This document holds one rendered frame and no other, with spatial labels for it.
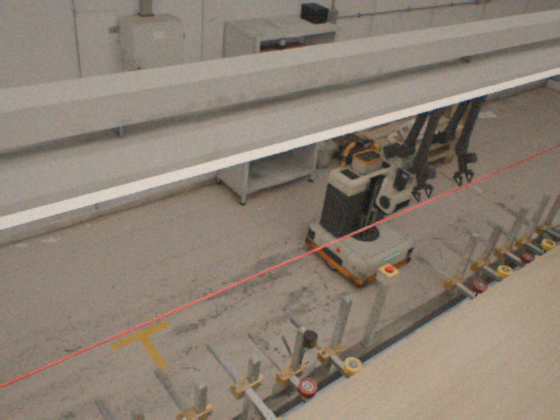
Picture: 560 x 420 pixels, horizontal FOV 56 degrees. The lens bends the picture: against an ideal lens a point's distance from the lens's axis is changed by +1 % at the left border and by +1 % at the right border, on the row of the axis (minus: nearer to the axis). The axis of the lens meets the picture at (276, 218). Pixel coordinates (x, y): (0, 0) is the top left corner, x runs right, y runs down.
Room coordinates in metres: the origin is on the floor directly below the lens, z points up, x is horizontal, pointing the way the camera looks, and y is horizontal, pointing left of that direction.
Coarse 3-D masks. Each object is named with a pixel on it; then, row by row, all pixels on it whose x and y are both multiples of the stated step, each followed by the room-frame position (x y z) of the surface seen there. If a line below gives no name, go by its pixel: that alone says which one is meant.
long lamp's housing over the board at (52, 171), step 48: (528, 48) 1.51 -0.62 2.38; (288, 96) 0.95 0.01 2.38; (336, 96) 0.98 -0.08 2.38; (384, 96) 1.06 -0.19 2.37; (432, 96) 1.15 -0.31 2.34; (48, 144) 0.65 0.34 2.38; (96, 144) 0.67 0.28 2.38; (144, 144) 0.70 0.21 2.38; (192, 144) 0.75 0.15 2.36; (240, 144) 0.80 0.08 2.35; (0, 192) 0.55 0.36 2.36; (48, 192) 0.58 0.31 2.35
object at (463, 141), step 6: (474, 102) 3.27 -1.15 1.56; (480, 102) 3.29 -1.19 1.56; (474, 108) 3.29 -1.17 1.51; (480, 108) 3.30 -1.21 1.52; (468, 114) 3.31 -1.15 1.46; (474, 114) 3.28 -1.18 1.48; (468, 120) 3.30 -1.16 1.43; (474, 120) 3.29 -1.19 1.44; (468, 126) 3.29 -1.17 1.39; (462, 132) 3.31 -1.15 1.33; (468, 132) 3.28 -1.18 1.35; (462, 138) 3.29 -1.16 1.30; (468, 138) 3.29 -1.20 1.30; (456, 144) 3.31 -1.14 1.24; (462, 144) 3.28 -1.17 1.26; (468, 144) 3.31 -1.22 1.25; (462, 150) 3.28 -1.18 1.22
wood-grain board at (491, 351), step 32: (544, 256) 2.63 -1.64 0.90; (512, 288) 2.28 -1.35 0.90; (544, 288) 2.32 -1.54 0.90; (448, 320) 1.96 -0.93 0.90; (480, 320) 1.99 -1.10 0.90; (512, 320) 2.02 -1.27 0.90; (544, 320) 2.06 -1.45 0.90; (416, 352) 1.72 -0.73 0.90; (448, 352) 1.75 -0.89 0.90; (480, 352) 1.77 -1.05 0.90; (512, 352) 1.80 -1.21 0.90; (544, 352) 1.83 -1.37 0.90; (352, 384) 1.48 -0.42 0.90; (384, 384) 1.51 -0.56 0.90; (416, 384) 1.53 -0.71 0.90; (448, 384) 1.56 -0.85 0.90; (480, 384) 1.58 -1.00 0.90; (512, 384) 1.61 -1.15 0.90; (544, 384) 1.63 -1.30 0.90; (320, 416) 1.31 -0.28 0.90; (352, 416) 1.33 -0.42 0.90; (384, 416) 1.35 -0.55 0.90; (416, 416) 1.37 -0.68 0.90; (448, 416) 1.39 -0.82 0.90; (480, 416) 1.41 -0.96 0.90; (512, 416) 1.44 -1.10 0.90; (544, 416) 1.46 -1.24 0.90
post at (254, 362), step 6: (252, 360) 1.38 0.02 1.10; (258, 360) 1.38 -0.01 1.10; (252, 366) 1.37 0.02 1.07; (258, 366) 1.38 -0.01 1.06; (252, 372) 1.37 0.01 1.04; (258, 372) 1.38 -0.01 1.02; (252, 378) 1.37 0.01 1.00; (258, 378) 1.39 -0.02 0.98; (246, 402) 1.38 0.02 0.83; (246, 408) 1.37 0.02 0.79; (252, 408) 1.38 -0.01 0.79; (246, 414) 1.37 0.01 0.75; (252, 414) 1.38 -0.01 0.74
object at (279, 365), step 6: (252, 330) 1.75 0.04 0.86; (252, 336) 1.71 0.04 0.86; (258, 336) 1.72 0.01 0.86; (264, 354) 1.63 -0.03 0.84; (270, 354) 1.62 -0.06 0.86; (270, 360) 1.60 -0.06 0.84; (276, 360) 1.59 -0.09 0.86; (276, 366) 1.57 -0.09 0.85; (282, 366) 1.56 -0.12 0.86; (294, 378) 1.51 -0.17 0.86; (294, 384) 1.48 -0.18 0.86
